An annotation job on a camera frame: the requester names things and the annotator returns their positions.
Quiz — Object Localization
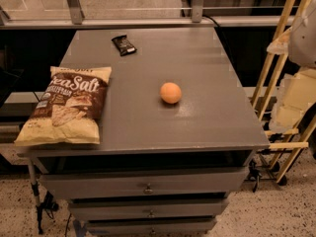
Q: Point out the bottom grey drawer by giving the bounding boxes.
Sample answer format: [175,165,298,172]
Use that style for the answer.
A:
[87,218,216,237]

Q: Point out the brown sea salt chip bag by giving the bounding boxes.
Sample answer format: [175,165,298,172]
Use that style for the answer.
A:
[15,66,112,146]

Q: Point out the grey drawer cabinet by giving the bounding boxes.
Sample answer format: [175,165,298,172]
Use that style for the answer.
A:
[30,27,269,228]

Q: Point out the top grey drawer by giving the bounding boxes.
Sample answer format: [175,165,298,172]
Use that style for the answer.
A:
[40,167,248,199]

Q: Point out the small black snack packet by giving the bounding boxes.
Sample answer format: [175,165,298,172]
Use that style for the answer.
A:
[112,35,137,56]

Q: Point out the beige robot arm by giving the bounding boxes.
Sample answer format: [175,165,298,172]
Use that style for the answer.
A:
[288,0,316,68]

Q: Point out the black tripod stand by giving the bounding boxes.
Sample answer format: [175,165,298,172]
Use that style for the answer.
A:
[28,159,59,235]

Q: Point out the grey drawer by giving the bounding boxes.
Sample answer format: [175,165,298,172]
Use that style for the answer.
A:
[87,218,216,237]
[40,167,248,199]
[68,198,228,221]

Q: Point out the black cable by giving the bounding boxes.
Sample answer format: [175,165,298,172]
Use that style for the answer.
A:
[201,14,235,62]

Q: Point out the orange ball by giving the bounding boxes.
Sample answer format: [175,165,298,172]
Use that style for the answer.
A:
[160,82,182,104]

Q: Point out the metal railing frame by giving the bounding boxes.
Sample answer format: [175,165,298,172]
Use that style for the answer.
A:
[0,0,302,29]

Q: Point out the middle grey drawer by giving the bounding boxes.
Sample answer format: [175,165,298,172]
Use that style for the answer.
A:
[68,198,228,221]

